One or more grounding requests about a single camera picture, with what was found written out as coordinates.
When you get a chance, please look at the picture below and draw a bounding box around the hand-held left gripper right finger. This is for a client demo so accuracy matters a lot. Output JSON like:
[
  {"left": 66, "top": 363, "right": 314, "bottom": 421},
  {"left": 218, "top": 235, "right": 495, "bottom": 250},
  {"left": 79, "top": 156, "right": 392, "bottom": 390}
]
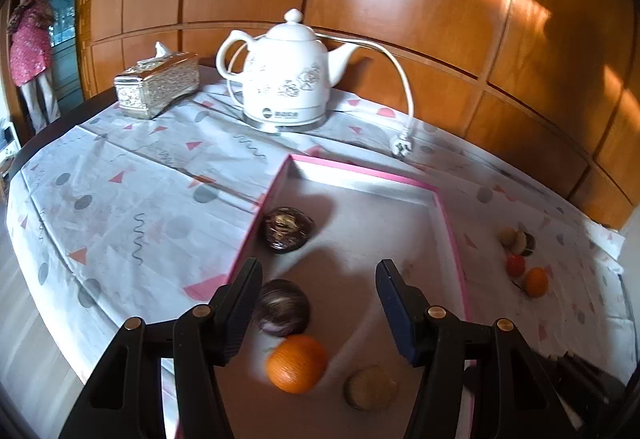
[{"left": 375, "top": 259, "right": 583, "bottom": 439}]

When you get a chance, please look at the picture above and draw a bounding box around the silver embossed tissue box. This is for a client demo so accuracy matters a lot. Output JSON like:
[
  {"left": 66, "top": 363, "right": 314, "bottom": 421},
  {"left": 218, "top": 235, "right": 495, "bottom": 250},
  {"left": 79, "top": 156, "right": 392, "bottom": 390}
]
[{"left": 114, "top": 42, "right": 201, "bottom": 121}]

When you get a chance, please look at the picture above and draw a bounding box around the large orange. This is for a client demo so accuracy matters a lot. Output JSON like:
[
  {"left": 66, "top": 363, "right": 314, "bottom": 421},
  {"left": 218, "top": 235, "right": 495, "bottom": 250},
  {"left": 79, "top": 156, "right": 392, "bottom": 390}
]
[{"left": 266, "top": 335, "right": 329, "bottom": 395}]

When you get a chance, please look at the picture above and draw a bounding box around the dark round avocado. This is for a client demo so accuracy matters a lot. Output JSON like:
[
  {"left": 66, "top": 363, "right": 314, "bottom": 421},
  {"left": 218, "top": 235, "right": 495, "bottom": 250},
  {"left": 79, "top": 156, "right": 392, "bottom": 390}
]
[{"left": 252, "top": 279, "right": 311, "bottom": 337}]

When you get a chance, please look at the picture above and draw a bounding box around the small orange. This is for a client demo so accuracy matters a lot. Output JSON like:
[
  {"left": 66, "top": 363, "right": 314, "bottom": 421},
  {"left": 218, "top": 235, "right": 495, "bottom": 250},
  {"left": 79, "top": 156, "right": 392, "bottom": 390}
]
[{"left": 524, "top": 267, "right": 549, "bottom": 298}]

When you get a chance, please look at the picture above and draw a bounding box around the patterned white tablecloth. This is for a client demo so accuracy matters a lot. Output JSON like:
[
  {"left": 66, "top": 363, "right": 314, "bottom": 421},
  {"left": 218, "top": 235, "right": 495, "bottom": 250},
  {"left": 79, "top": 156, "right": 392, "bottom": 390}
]
[{"left": 5, "top": 79, "right": 626, "bottom": 390}]

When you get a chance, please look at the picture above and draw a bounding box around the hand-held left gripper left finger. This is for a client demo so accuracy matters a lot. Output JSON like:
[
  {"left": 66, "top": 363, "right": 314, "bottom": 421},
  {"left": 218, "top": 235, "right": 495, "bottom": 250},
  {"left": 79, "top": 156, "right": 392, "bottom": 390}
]
[{"left": 59, "top": 258, "right": 264, "bottom": 439}]

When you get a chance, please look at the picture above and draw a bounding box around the white ceramic electric kettle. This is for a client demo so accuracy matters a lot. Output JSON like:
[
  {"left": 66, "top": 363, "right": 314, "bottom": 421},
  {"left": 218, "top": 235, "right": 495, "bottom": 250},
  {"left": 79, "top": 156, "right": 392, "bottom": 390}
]
[{"left": 216, "top": 8, "right": 362, "bottom": 134}]

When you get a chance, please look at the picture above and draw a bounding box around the dark lumpy fruit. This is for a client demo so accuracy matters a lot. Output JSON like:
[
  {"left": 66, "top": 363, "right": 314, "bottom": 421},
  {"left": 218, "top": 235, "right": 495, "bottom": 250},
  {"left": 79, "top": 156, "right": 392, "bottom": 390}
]
[{"left": 262, "top": 206, "right": 316, "bottom": 253}]

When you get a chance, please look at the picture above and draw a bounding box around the dark brown wooden chair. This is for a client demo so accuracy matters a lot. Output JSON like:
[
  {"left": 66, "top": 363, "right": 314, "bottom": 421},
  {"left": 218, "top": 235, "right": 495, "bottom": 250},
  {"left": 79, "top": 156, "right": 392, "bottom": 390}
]
[{"left": 542, "top": 351, "right": 628, "bottom": 425}]

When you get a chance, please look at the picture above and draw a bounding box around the round beige cookie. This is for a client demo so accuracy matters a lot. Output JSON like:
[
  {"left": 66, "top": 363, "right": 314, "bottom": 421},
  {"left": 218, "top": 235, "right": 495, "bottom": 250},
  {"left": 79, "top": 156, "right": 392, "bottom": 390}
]
[{"left": 343, "top": 365, "right": 400, "bottom": 412}]

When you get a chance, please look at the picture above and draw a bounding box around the white power cord with plug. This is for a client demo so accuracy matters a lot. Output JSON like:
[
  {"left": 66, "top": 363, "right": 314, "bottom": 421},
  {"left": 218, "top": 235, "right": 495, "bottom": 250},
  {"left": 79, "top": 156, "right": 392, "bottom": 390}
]
[{"left": 314, "top": 32, "right": 417, "bottom": 159}]

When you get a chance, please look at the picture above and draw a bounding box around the pink-rimmed shallow box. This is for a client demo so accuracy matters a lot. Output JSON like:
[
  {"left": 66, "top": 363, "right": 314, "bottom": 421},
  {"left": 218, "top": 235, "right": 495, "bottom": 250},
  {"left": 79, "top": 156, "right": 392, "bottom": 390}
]
[{"left": 175, "top": 154, "right": 476, "bottom": 439}]

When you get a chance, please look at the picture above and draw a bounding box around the glass balcony door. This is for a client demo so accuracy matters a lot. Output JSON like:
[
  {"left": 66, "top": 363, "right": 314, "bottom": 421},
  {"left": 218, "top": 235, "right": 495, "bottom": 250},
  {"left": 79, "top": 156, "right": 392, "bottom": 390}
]
[{"left": 47, "top": 0, "right": 86, "bottom": 107}]

